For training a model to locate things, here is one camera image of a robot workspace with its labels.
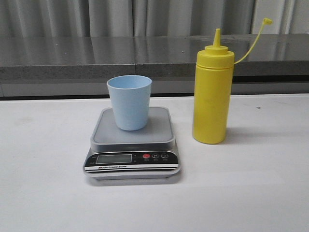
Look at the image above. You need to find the light blue plastic cup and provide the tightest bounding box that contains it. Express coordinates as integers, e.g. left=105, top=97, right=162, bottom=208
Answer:
left=107, top=75, right=152, bottom=131

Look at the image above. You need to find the yellow squeeze bottle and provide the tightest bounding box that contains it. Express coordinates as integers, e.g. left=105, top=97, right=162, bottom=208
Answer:
left=192, top=17, right=273, bottom=145

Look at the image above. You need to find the grey stone counter ledge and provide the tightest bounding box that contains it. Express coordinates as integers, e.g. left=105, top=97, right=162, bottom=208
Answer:
left=0, top=34, right=309, bottom=100

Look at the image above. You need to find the grey pleated curtain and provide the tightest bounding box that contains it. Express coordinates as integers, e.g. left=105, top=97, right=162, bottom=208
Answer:
left=0, top=0, right=309, bottom=38

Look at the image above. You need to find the silver digital kitchen scale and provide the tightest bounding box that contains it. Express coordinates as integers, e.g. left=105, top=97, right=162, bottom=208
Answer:
left=83, top=107, right=181, bottom=180

